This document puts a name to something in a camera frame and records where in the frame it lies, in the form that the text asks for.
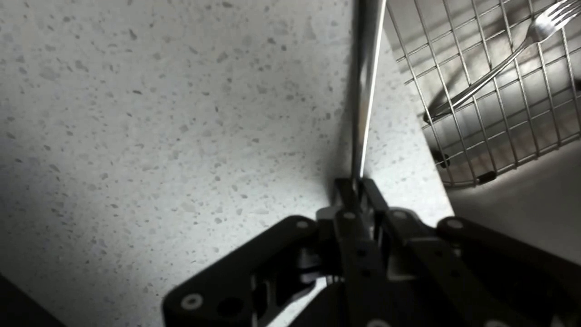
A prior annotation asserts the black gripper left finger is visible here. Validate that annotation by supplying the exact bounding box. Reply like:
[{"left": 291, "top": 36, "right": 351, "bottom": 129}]
[{"left": 162, "top": 176, "right": 391, "bottom": 327}]

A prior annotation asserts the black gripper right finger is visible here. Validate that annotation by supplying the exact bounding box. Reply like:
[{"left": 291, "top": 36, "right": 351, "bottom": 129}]
[{"left": 362, "top": 176, "right": 581, "bottom": 327}]

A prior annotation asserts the silver metal fork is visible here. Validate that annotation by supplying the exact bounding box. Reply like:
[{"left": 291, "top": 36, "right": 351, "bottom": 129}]
[
  {"left": 349, "top": 0, "right": 391, "bottom": 183},
  {"left": 423, "top": 0, "right": 581, "bottom": 123}
]

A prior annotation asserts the wire sink grid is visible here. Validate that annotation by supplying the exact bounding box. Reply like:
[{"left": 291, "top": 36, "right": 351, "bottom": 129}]
[{"left": 387, "top": 0, "right": 581, "bottom": 190}]

